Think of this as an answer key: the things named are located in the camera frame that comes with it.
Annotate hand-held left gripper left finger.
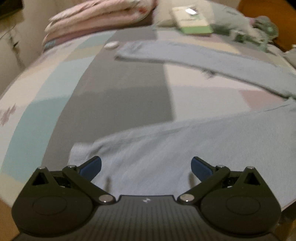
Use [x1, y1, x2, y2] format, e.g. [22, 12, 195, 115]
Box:
[22, 156, 117, 205]

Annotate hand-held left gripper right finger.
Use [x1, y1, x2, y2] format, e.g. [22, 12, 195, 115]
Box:
[178, 157, 275, 205]

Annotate grey sweatpants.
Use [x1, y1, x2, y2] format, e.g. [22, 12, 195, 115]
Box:
[68, 40, 296, 209]

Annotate patchwork bed sheet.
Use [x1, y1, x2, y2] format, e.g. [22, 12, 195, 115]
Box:
[0, 28, 296, 209]

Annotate pink folded quilt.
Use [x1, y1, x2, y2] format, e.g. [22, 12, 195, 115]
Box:
[42, 0, 159, 50]

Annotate green book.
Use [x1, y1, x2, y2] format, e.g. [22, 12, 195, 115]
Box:
[172, 6, 213, 36]

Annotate green handheld fan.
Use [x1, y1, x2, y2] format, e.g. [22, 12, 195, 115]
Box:
[235, 21, 279, 50]

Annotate large patchwork pillow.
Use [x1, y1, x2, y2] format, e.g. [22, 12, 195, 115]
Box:
[155, 0, 257, 37]

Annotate wooden headboard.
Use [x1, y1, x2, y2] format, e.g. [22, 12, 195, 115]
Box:
[238, 0, 296, 51]

